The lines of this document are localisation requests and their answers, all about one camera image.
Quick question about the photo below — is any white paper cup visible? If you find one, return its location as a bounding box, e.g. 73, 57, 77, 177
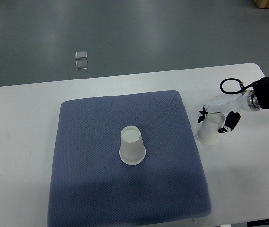
196, 113, 225, 145
119, 125, 146, 165

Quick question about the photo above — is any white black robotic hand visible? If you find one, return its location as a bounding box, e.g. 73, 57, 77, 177
198, 90, 260, 133

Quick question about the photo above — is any black object at table edge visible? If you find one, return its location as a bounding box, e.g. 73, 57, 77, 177
247, 219, 269, 227

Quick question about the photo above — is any black looped cable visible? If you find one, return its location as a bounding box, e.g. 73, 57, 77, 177
220, 78, 259, 96

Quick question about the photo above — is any blue textured fabric mat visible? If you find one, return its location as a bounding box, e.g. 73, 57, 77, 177
48, 91, 211, 227

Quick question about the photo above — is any white paper cup on mat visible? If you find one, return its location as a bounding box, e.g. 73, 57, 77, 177
119, 125, 146, 165

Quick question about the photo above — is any upper metal floor plate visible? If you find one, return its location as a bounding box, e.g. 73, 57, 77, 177
75, 51, 87, 59

